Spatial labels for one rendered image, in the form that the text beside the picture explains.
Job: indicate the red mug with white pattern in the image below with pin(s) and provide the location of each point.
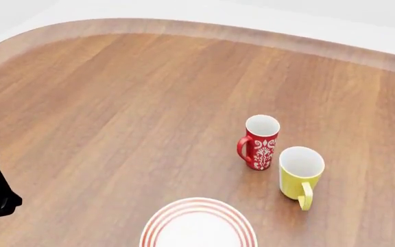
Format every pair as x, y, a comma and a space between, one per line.
261, 151

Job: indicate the white plate with red rings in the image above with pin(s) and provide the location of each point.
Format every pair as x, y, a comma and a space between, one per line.
197, 229

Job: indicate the yellow and white mug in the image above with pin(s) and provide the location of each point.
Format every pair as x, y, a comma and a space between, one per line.
293, 184

